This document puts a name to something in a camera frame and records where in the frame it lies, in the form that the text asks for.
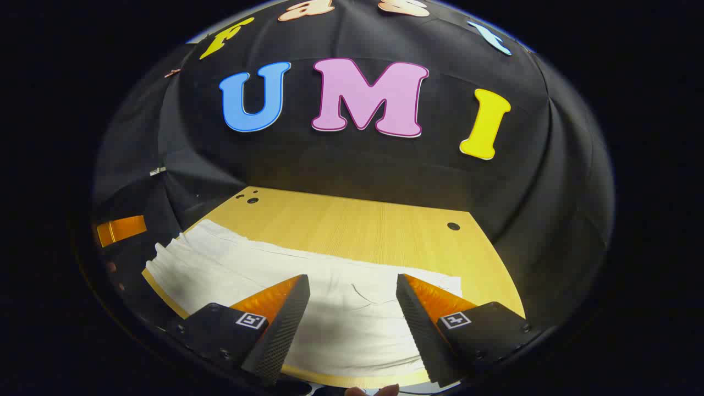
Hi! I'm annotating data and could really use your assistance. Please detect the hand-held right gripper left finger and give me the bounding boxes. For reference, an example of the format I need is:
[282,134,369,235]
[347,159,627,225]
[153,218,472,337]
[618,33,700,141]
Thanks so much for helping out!
[165,274,311,387]

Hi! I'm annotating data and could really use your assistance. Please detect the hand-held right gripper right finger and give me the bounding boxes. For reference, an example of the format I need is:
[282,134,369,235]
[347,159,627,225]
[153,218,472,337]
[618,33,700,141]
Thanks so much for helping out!
[396,273,531,388]

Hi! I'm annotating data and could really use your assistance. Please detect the white jeans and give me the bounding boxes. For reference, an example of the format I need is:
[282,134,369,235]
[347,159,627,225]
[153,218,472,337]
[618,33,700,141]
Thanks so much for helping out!
[144,219,464,380]

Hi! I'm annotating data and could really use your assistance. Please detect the black backdrop cloth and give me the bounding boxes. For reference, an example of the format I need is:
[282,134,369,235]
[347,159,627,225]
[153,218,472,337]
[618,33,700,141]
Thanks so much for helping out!
[92,0,615,331]

